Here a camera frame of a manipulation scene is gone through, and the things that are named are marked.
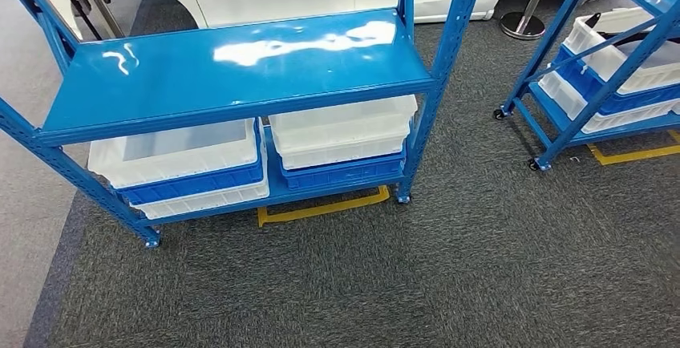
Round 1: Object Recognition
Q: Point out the blue metal shelf rack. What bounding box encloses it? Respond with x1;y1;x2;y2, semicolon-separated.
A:
0;0;490;249

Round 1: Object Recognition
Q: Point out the blue wheeled shelf rack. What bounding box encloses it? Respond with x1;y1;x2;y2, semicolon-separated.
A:
492;0;680;172

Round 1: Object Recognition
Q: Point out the black plastic part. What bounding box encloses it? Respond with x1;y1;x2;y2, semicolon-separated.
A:
584;11;680;47

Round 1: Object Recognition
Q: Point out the blue plastic bin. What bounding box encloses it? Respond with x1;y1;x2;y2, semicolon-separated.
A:
114;122;265;207
277;146;407;192
552;45;680;116

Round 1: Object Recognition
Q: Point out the chrome stanchion post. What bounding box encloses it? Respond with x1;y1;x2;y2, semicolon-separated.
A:
66;0;126;40
499;0;560;41

